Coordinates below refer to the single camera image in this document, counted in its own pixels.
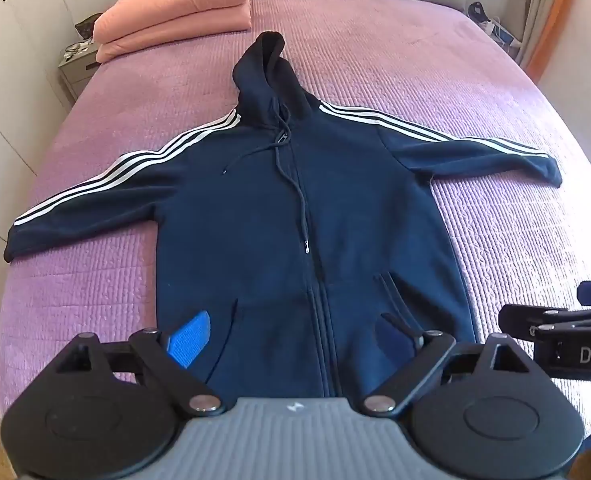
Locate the dark bag with cables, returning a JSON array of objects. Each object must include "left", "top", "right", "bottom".
[{"left": 468, "top": 2, "right": 522, "bottom": 52}]

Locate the white nightstand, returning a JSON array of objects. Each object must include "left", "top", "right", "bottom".
[{"left": 57, "top": 47, "right": 101, "bottom": 105}]

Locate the white wardrobe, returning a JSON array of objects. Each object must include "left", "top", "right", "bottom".
[{"left": 0, "top": 0, "right": 126, "bottom": 321}]

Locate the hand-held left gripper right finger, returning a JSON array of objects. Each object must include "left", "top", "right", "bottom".
[{"left": 360, "top": 312, "right": 532, "bottom": 415}]

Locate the purple quilted bed blanket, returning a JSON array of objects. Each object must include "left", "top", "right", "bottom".
[{"left": 0, "top": 0, "right": 591, "bottom": 413}]

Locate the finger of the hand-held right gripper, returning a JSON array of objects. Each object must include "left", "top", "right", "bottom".
[{"left": 498, "top": 304, "right": 591, "bottom": 346}]

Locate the orange cloth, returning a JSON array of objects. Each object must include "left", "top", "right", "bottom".
[{"left": 523, "top": 35, "right": 552, "bottom": 81}]

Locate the navy striped zip hoodie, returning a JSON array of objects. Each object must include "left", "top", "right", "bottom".
[{"left": 3, "top": 31, "right": 563, "bottom": 401}]

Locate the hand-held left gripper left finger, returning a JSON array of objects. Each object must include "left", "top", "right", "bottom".
[{"left": 56, "top": 310, "right": 224, "bottom": 417}]

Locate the dark clutter on nightstand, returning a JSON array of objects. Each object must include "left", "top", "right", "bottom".
[{"left": 64, "top": 12, "right": 104, "bottom": 58}]

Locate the beige curtain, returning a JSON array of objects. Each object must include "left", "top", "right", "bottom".
[{"left": 518, "top": 0, "right": 584, "bottom": 68}]

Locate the pink folded quilt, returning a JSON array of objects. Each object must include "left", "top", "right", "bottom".
[{"left": 92, "top": 0, "right": 253, "bottom": 65}]

